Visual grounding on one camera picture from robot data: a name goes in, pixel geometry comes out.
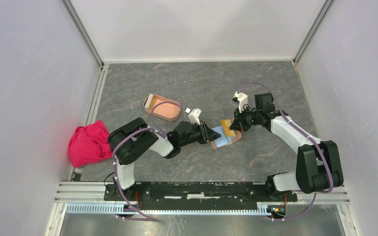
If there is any pink oval tray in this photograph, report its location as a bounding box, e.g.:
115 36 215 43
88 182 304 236
143 94 181 121

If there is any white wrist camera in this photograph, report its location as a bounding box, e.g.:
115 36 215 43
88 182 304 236
185 108 202 125
232 92 248 113

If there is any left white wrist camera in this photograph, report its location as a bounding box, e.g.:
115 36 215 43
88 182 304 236
185 108 202 125

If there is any tan leather card holder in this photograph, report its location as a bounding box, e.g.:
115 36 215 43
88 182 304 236
211 118 242 149

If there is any blue credit card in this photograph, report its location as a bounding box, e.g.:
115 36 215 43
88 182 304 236
212 126 230 148

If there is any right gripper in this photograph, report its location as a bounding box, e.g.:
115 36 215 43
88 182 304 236
229 104 262 133

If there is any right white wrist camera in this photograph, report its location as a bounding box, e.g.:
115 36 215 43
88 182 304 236
232 92 248 113

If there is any red crumpled cloth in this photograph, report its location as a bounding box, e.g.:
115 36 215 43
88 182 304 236
67 120 112 168

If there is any orange credit card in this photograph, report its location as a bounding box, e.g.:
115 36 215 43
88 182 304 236
220 119 237 137

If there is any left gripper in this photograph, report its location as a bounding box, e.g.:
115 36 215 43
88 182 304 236
180 120 221 148

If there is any white toothed cable duct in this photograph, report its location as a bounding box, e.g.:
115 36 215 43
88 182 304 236
66 203 271 216

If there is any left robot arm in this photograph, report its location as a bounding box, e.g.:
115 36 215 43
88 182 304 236
107 118 221 200

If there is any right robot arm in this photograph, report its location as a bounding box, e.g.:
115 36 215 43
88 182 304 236
230 92 344 201

